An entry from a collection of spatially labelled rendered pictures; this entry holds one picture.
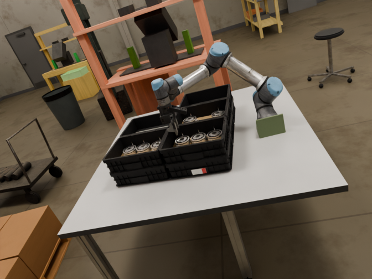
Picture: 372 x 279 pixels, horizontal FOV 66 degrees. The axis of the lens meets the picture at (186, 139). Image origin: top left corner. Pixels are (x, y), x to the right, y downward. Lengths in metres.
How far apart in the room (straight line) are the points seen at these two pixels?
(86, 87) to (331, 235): 6.78
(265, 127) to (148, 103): 3.18
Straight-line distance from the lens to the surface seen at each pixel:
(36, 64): 12.71
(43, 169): 4.02
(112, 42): 11.26
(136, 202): 1.78
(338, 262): 2.13
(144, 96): 4.84
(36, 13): 12.22
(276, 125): 1.96
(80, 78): 7.88
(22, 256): 2.57
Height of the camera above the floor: 1.71
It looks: 27 degrees down
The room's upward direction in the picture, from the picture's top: 19 degrees counter-clockwise
